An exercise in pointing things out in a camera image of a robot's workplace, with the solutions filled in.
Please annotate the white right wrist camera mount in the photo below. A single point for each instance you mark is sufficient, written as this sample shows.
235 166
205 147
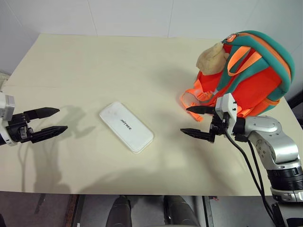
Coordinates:
227 105

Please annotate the orange and teal backpack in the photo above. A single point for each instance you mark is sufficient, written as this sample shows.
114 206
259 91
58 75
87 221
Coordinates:
248 80

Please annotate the dark rounded shape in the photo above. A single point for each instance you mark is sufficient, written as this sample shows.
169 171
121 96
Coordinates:
181 212
122 211

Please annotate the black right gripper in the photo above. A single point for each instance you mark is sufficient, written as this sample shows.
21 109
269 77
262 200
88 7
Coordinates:
219 124

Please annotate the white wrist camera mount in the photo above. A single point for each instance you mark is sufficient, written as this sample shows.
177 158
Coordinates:
227 105
6 105

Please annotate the white rectangular case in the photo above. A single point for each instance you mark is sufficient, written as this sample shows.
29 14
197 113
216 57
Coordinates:
125 127

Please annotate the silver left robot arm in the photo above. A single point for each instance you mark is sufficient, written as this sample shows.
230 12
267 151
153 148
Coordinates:
2 140

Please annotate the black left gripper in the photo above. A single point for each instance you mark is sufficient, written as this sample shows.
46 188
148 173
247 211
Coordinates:
19 130

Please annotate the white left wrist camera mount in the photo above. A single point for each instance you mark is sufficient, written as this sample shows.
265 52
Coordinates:
6 105

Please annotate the black metal table frame bar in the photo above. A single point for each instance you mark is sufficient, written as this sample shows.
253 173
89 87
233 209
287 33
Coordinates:
208 210
78 210

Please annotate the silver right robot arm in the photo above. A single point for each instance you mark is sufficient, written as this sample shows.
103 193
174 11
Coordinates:
268 132

